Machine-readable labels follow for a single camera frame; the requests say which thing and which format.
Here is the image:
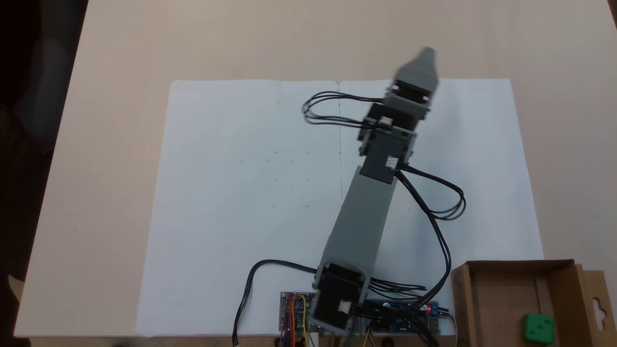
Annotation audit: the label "black wire bundle along arm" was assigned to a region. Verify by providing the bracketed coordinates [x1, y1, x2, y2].
[394, 164, 467, 321]

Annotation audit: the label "green die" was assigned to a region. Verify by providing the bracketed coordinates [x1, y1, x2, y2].
[523, 313, 555, 345]

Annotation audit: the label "black wire loop at gripper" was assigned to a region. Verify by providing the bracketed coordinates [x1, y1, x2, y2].
[302, 92, 387, 127]

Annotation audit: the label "brown cardboard box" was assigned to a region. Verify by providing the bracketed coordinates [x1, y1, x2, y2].
[452, 259, 617, 347]

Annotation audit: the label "white paper sheet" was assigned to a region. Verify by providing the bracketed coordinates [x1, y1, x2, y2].
[136, 79, 544, 337]

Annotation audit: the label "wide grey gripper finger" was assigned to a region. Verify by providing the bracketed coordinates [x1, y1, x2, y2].
[393, 47, 440, 92]

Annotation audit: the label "long black cable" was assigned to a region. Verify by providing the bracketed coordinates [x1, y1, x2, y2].
[233, 260, 320, 346]

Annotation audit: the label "blue circuit board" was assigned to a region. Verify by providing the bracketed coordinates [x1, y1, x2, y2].
[364, 299, 442, 334]

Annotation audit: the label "coloured jumper wires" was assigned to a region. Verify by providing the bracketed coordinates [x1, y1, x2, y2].
[281, 294, 320, 347]

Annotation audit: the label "circuit board with jumper wires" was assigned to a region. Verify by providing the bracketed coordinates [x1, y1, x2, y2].
[280, 292, 319, 333]

